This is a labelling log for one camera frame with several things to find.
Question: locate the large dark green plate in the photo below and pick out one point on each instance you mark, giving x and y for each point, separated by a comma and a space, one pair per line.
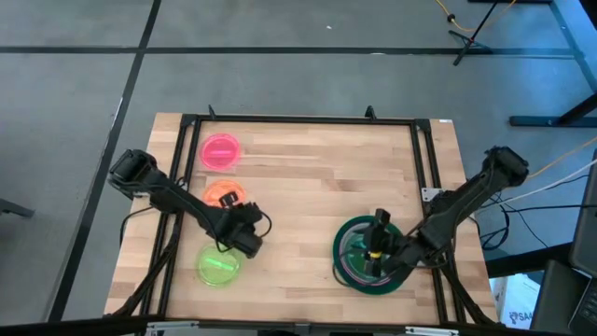
396, 284

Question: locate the small pink translucent plate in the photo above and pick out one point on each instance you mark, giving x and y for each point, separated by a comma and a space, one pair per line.
220, 151

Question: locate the magenta plastic plate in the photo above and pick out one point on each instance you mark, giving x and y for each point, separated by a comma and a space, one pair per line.
347, 273

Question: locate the small lime translucent plate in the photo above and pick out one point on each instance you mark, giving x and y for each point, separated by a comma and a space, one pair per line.
218, 268

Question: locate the grey chair leg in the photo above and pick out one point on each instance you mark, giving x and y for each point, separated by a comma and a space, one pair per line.
16, 208

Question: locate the dark grey case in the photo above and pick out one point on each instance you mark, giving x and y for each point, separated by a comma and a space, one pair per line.
557, 298

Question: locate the white printed box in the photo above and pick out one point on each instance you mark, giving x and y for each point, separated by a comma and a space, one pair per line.
517, 301

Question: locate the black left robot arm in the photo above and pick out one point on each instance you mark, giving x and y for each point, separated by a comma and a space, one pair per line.
182, 198

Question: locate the silver metal bracket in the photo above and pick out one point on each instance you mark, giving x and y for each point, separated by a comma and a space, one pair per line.
429, 193

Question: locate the small teal translucent plate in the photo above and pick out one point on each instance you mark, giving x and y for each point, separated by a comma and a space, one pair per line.
356, 254

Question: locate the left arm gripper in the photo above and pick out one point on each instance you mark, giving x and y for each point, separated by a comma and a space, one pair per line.
238, 224

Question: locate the black metal table frame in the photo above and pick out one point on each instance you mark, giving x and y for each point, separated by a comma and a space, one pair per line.
303, 119

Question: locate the silver bar at table edge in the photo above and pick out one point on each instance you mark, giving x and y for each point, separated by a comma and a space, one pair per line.
186, 328

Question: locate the black tripod stand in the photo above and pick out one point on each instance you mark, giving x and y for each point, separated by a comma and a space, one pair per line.
471, 42

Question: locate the dark desk frame leg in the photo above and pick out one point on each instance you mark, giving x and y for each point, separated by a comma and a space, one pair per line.
571, 60

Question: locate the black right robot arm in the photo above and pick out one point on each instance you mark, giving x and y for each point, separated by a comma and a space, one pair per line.
471, 196

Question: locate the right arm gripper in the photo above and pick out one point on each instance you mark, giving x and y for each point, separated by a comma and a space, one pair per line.
392, 247

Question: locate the small orange translucent plate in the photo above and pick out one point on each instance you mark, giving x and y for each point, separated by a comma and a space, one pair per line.
215, 192

